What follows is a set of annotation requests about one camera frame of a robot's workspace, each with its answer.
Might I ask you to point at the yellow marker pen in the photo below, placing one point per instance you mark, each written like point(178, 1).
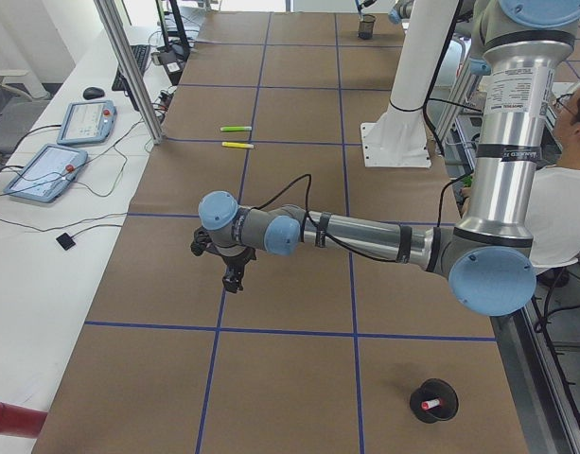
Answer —
point(237, 145)

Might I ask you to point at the black mesh cup near left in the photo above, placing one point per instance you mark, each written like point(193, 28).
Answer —
point(434, 388)

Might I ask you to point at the blue marker pen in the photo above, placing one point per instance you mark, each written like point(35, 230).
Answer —
point(358, 7)

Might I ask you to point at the blue teach pendant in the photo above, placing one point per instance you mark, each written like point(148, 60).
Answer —
point(87, 123)
point(48, 174)

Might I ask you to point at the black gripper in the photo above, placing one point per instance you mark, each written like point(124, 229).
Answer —
point(236, 260)

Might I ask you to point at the green marker pen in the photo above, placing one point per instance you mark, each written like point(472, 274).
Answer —
point(236, 128)

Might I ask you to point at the black mesh cup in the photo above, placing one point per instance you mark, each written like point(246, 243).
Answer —
point(434, 388)
point(366, 26)

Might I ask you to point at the red capped white marker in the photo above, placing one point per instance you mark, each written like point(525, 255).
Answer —
point(431, 404)

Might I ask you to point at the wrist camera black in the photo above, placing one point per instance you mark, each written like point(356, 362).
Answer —
point(202, 242)

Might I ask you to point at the black mesh cup near right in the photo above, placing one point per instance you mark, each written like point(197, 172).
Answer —
point(366, 26)

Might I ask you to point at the person in white shirt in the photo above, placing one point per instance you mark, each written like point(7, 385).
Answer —
point(553, 213)

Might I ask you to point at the white central pedestal column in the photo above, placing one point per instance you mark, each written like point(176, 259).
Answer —
point(398, 138)

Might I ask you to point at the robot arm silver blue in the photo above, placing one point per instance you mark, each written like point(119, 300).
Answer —
point(523, 215)
point(401, 11)

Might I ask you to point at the black computer mouse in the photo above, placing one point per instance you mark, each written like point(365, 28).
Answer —
point(92, 92)

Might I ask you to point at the aluminium frame post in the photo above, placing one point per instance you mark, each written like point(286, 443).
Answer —
point(114, 28)

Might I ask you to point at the red bottle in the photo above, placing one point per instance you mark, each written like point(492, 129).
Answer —
point(20, 421)

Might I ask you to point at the small black square sensor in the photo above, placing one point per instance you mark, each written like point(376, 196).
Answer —
point(66, 241)

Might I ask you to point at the blue teach pendant rear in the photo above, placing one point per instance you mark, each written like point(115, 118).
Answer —
point(87, 123)

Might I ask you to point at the blue teach pendant front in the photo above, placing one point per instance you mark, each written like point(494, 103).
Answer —
point(48, 174)

